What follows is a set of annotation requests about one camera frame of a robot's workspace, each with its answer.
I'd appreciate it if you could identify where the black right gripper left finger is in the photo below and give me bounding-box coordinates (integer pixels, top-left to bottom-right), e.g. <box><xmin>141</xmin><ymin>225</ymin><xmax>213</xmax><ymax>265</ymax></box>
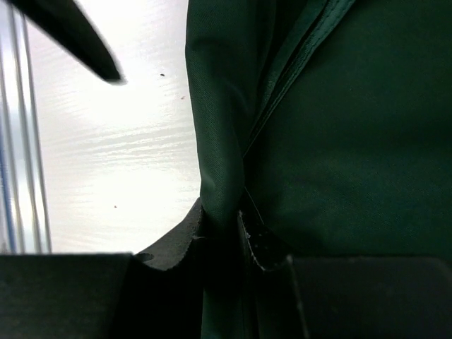
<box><xmin>1</xmin><ymin>202</ymin><xmax>203</xmax><ymax>338</ymax></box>

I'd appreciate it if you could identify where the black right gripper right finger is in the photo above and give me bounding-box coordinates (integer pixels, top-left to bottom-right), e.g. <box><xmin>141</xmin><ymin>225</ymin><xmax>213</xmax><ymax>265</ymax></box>
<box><xmin>237</xmin><ymin>212</ymin><xmax>451</xmax><ymax>338</ymax></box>

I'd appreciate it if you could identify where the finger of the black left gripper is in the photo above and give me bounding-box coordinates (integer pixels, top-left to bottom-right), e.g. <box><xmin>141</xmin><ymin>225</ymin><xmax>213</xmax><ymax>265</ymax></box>
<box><xmin>8</xmin><ymin>0</ymin><xmax>124</xmax><ymax>83</ymax></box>

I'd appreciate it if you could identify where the green cloth napkin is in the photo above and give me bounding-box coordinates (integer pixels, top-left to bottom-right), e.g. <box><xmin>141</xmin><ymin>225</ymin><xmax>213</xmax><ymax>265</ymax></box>
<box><xmin>186</xmin><ymin>1</ymin><xmax>451</xmax><ymax>338</ymax></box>

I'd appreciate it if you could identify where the aluminium frame rail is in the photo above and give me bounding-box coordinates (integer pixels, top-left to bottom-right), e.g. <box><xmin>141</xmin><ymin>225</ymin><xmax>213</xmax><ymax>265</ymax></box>
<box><xmin>1</xmin><ymin>1</ymin><xmax>52</xmax><ymax>254</ymax></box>

